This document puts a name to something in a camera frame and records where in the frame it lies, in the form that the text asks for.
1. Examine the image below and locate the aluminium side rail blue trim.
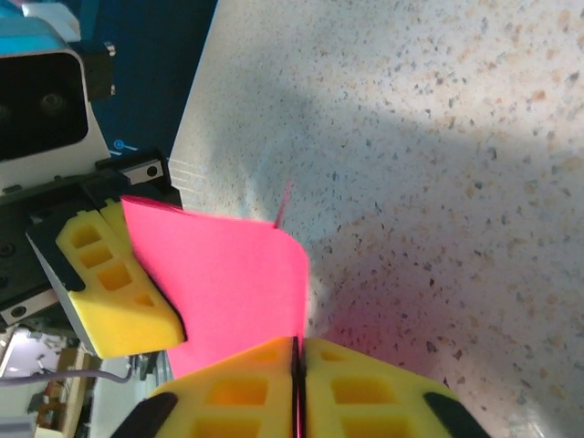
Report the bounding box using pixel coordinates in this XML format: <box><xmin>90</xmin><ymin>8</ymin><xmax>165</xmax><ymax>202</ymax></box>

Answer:
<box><xmin>167</xmin><ymin>0</ymin><xmax>223</xmax><ymax>206</ymax></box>

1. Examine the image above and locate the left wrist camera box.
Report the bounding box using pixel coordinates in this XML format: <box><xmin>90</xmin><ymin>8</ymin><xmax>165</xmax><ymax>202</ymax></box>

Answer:
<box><xmin>0</xmin><ymin>0</ymin><xmax>116</xmax><ymax>195</ymax></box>

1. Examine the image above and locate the pink paper sheet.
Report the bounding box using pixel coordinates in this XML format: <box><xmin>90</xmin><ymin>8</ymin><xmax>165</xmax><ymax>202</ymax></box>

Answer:
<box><xmin>120</xmin><ymin>180</ymin><xmax>311</xmax><ymax>380</ymax></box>

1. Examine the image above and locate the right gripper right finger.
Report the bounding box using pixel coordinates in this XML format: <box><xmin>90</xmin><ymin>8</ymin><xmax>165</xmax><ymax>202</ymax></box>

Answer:
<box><xmin>301</xmin><ymin>337</ymin><xmax>493</xmax><ymax>438</ymax></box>

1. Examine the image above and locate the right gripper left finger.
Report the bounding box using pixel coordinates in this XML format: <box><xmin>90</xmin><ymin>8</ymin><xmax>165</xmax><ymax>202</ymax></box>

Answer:
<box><xmin>111</xmin><ymin>336</ymin><xmax>301</xmax><ymax>438</ymax></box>

